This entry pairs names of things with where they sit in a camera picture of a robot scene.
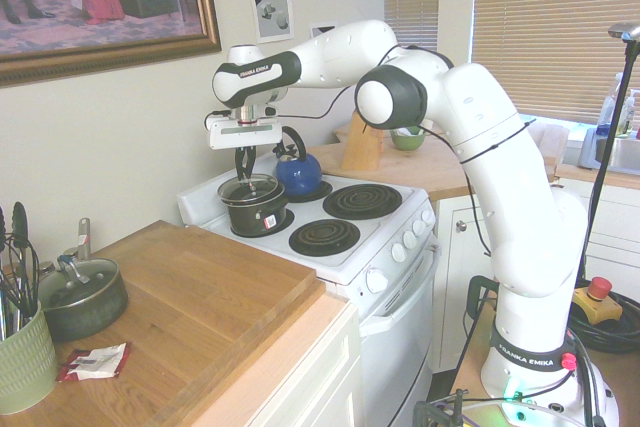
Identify green bowl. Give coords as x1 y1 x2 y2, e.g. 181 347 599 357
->
389 125 429 152

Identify blue kettle black handle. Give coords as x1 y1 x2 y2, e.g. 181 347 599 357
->
272 125 323 199

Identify white cabinet with knob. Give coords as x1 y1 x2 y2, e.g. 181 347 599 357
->
430 179 640 375

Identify wide wooden window blind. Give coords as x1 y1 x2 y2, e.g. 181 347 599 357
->
470 0 640 126

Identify green ceramic utensil holder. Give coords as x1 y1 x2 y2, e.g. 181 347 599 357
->
0 298 59 416

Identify dark metal clamp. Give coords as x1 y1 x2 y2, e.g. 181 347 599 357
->
411 388 472 427

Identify glass pot lid black handle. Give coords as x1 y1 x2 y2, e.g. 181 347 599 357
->
216 174 284 209

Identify yellow emergency stop button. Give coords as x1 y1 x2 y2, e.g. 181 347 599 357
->
571 276 625 325

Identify coiled black cables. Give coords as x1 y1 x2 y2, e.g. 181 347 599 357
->
568 289 640 354

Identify steel sink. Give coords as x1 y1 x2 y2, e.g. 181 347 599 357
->
576 125 640 174

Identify black pot with sticker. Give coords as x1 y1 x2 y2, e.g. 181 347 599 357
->
221 191 291 239

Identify glass saucepan lid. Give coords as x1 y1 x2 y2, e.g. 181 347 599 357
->
38 254 122 312

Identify grey printed paper sheet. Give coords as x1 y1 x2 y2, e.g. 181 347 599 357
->
247 0 296 45
308 20 338 40

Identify dark green saucepan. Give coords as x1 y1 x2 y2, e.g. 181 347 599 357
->
41 217 130 344

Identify black whisk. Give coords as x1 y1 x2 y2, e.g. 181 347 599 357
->
0 241 42 318

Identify black kitchen tongs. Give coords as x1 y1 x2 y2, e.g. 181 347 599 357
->
10 201 32 298

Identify white electric stove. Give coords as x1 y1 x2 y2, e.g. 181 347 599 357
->
176 150 444 427

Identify camera on black stand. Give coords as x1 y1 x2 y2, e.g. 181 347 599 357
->
574 21 640 288

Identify red white snack packet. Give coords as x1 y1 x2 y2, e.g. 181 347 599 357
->
54 341 133 384

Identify black coil burner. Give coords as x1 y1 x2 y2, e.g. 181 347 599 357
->
285 178 335 204
321 183 403 221
288 218 362 258

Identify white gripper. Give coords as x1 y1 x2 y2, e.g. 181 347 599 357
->
207 115 285 183

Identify white counter cabinet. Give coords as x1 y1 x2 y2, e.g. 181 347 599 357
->
192 290 364 427

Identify clear soap bottle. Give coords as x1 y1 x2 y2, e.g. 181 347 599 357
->
596 71 625 129

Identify green dish soap bottle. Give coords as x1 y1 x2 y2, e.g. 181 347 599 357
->
618 88 640 139

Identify thick wooden butcher board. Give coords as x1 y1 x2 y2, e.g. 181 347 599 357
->
0 219 320 427

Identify wooden knife block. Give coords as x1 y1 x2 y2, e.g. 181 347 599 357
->
341 108 387 174

